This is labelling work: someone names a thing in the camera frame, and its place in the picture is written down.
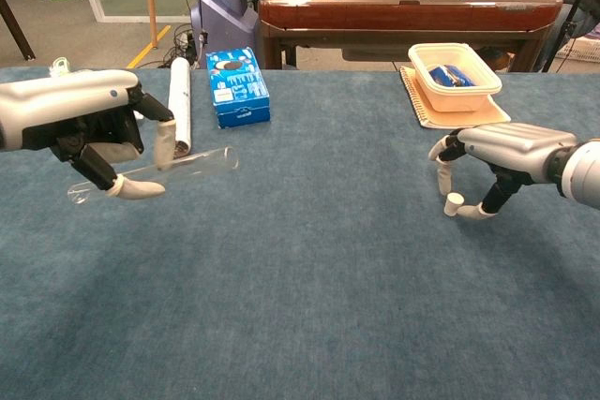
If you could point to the blue snack packet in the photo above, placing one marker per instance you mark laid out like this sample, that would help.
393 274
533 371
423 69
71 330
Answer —
450 74

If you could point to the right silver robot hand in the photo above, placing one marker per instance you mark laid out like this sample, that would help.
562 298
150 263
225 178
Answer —
515 142

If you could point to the brown mahjong table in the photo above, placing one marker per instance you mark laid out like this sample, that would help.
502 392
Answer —
398 11

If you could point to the clear glass tube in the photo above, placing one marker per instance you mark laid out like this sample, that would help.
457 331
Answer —
206 161

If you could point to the blue felt table cloth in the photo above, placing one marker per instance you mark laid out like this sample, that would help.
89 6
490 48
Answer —
300 278

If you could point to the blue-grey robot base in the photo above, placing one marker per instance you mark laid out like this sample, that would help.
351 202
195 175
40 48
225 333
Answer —
225 20

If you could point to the dark table leg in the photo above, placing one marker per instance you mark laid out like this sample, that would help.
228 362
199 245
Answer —
19 30

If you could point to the blue cookie box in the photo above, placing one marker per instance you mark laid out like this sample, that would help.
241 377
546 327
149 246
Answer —
239 91

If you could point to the cream plastic container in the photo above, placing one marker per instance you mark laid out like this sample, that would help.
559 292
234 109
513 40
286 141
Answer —
459 98

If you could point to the beige spiral notebook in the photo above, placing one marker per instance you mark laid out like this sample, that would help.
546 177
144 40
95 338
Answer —
469 119

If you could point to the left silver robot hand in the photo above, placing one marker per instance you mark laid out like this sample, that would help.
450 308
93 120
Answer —
61 100

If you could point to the white paper roll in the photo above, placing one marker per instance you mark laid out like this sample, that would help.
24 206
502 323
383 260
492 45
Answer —
180 100

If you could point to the white plastic basket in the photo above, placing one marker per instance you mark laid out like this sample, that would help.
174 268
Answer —
583 55

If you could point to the small white cap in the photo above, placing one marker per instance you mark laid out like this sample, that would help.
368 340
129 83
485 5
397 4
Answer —
452 205

